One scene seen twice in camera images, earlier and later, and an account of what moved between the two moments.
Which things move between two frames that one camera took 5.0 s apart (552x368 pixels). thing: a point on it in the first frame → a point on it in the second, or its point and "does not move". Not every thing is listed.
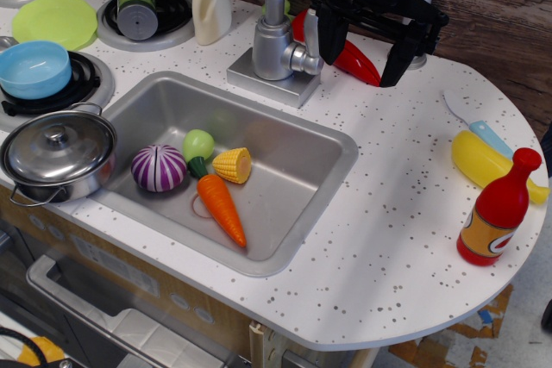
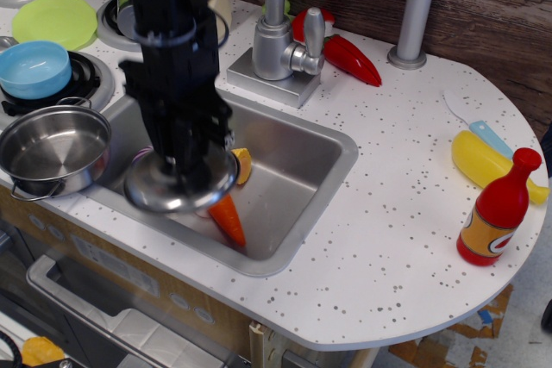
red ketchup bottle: [490, 222] does not move
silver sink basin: [247, 179] does not move
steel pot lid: [59, 146] → [147, 182]
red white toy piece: [297, 27] does not move
